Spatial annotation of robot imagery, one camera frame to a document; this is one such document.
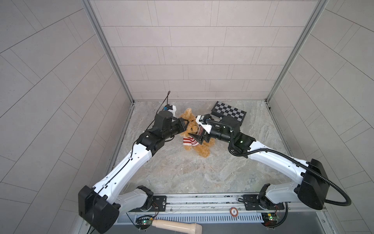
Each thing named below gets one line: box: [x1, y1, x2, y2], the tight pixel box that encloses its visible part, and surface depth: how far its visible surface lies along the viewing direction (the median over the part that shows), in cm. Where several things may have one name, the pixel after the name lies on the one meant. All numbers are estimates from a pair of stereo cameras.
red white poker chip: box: [229, 207, 239, 217], surface depth 71 cm
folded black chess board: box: [210, 100, 247, 126], surface depth 108 cm
